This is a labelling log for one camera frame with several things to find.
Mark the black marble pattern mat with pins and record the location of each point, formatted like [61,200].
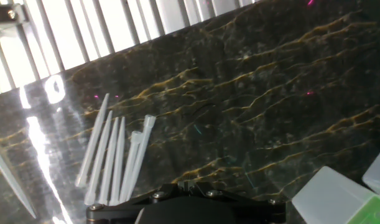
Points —
[239,109]

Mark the clear large pipette tip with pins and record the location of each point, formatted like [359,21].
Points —
[130,168]
[109,161]
[9,175]
[140,155]
[118,161]
[93,140]
[100,155]

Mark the green pipette tip holder box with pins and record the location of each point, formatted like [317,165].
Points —
[326,196]

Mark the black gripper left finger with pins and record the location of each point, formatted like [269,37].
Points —
[121,211]

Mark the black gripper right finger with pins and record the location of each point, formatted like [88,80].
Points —
[258,211]

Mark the metal corner bracket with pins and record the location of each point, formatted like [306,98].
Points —
[9,15]

